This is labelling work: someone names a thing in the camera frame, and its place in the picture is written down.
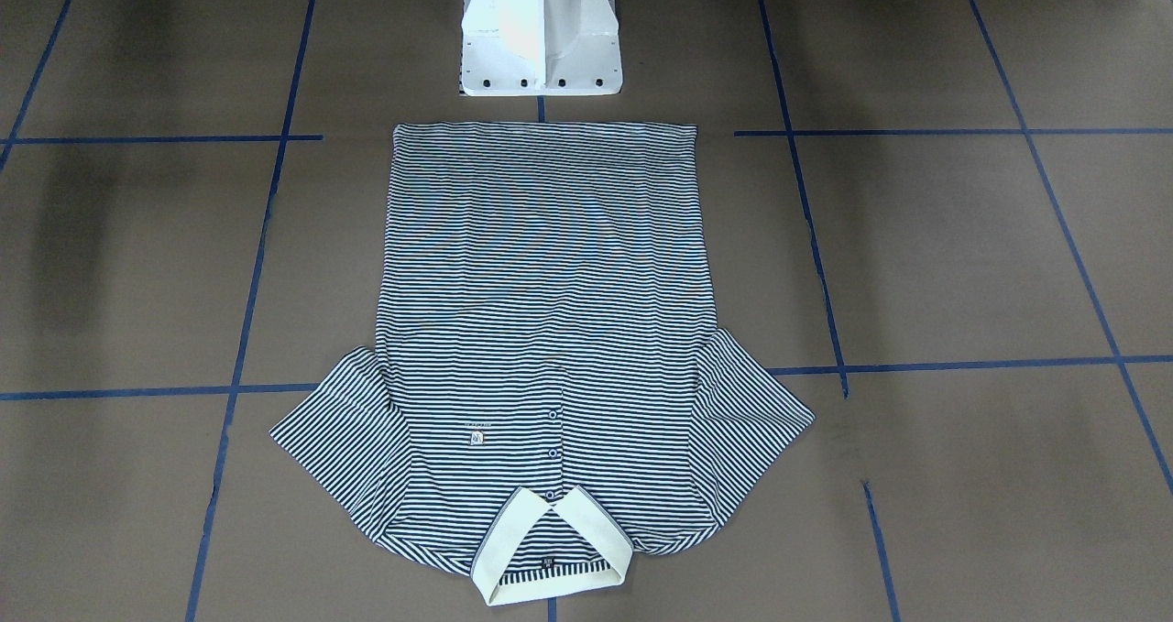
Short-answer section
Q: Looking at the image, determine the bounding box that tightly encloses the navy white striped polo shirt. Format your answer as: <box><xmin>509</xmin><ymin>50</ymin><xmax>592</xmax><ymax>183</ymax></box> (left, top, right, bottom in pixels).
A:
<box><xmin>269</xmin><ymin>122</ymin><xmax>815</xmax><ymax>606</ymax></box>

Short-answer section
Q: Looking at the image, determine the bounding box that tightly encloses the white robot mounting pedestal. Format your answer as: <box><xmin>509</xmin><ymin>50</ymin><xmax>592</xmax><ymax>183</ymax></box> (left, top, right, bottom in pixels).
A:
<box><xmin>457</xmin><ymin>0</ymin><xmax>624</xmax><ymax>97</ymax></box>

